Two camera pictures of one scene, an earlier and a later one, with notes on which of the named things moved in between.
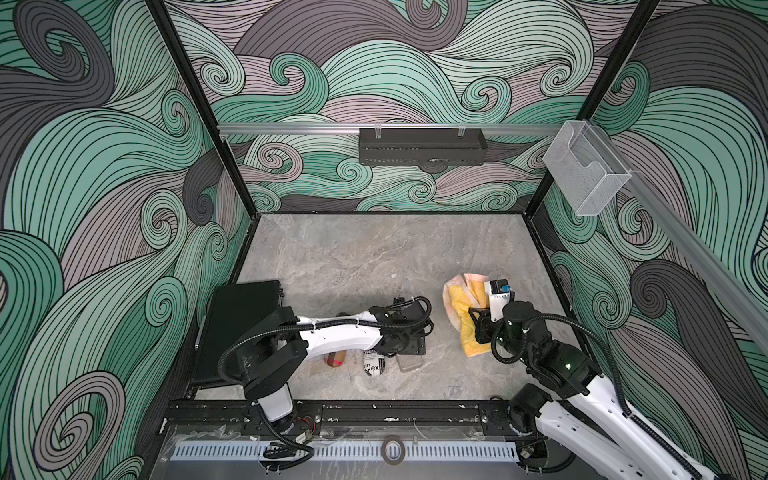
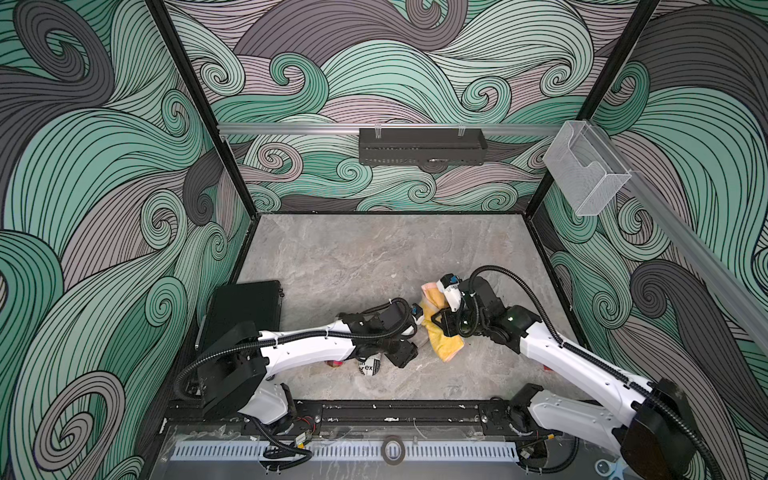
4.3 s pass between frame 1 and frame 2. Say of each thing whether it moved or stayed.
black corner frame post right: stayed
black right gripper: moved
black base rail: stayed
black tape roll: stayed
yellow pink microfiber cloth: moved
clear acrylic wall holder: stayed
